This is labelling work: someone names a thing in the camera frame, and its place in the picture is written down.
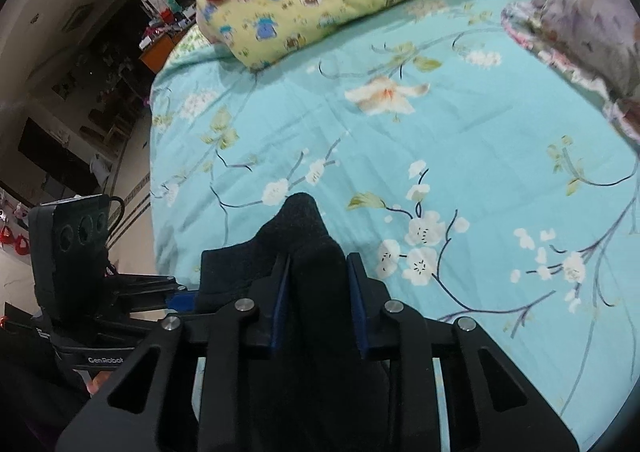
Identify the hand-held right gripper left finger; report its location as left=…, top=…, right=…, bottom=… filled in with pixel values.
left=55, top=255, right=293, bottom=452

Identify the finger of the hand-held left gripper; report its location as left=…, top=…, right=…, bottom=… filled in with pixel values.
left=107, top=272, right=188, bottom=293
left=112, top=289, right=197, bottom=317

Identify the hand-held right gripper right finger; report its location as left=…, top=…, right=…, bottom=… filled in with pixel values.
left=345, top=252, right=576, bottom=452

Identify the person's left hand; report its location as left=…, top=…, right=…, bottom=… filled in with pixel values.
left=85, top=371, right=115, bottom=397

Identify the black flat screen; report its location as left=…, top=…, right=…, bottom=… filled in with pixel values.
left=17, top=117, right=101, bottom=193

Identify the teal floral bed sheet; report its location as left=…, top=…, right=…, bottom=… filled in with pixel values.
left=150, top=0, right=640, bottom=452

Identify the orange wooden cabinet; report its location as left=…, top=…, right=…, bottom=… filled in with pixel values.
left=139, top=30, right=193, bottom=76

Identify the purple floral ruffled pillow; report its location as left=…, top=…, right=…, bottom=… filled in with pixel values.
left=501, top=0, right=640, bottom=143

